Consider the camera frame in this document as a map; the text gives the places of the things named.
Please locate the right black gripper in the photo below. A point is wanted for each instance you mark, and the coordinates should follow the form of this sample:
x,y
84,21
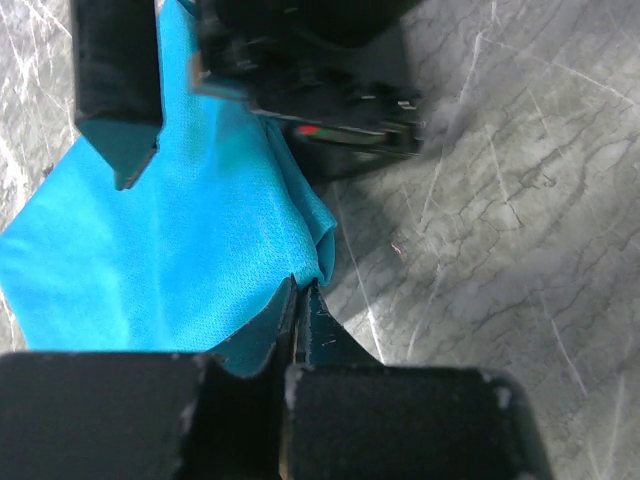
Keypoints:
x,y
333,75

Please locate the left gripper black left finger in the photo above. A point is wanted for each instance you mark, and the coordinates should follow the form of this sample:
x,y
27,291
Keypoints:
x,y
249,351

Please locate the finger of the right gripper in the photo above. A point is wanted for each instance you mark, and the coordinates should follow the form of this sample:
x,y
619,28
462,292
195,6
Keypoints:
x,y
117,99

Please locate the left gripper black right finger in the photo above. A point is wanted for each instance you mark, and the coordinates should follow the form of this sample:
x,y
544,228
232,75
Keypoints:
x,y
321,340

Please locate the teal t-shirt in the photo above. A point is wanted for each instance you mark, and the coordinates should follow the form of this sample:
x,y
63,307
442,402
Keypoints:
x,y
187,256

